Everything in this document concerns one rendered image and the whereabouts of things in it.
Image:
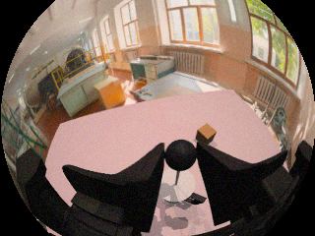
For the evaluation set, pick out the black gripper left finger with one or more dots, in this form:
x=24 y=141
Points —
x=134 y=188

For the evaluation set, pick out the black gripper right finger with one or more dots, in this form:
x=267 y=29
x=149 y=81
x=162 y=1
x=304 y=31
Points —
x=229 y=181

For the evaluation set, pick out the small brown block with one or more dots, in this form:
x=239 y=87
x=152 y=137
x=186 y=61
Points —
x=206 y=134

